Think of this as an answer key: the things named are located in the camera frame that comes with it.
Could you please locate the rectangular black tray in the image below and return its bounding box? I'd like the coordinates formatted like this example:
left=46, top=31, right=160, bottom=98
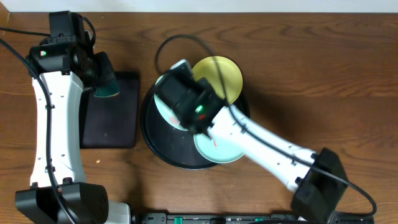
left=79, top=71, right=140, bottom=149

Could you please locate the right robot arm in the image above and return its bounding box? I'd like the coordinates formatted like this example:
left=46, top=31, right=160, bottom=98
left=154, top=56, right=346, bottom=223

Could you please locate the green yellow sponge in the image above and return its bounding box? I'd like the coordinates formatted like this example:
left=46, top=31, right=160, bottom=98
left=94, top=80, right=119, bottom=98

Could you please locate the light green plate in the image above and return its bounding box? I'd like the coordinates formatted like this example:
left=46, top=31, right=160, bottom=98
left=154, top=93, right=188, bottom=131
left=193, top=134, right=244, bottom=164

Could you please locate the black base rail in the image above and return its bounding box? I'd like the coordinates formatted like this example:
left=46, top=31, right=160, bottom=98
left=141, top=212, right=376, bottom=224

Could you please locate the yellow plate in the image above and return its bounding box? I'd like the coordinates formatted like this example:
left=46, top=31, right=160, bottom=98
left=193, top=56, right=243, bottom=104

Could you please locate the round black tray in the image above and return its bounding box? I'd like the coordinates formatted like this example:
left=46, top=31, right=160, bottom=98
left=139, top=67, right=251, bottom=170

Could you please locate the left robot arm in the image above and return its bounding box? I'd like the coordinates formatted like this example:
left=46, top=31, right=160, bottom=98
left=16, top=11, right=133, bottom=224

